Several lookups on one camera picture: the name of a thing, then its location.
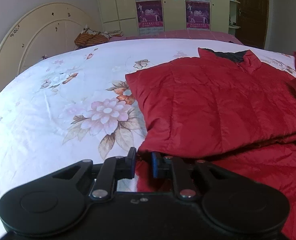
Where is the red puffer jacket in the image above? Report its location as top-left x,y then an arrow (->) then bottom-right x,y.
125,48 -> 296,239

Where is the white floral bed quilt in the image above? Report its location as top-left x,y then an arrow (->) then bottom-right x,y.
0,38 -> 296,240

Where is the orange brown folded cloth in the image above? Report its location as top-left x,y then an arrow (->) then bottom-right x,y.
74,25 -> 123,49

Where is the pink checked bed sheet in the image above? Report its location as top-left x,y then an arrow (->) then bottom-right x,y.
109,29 -> 243,45

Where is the cream wooden headboard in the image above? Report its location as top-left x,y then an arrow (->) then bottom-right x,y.
0,2 -> 101,92

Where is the cream open shelf unit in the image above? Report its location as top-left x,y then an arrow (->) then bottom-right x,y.
228,0 -> 240,36

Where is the lower left purple poster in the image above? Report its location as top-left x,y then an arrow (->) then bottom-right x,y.
136,0 -> 164,36

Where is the lower right purple poster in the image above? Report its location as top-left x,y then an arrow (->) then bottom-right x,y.
186,1 -> 210,30

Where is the cream wardrobe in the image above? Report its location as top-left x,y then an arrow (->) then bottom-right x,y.
98,0 -> 229,37

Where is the dark brown wooden door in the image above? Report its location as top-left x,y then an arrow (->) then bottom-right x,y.
235,0 -> 269,49

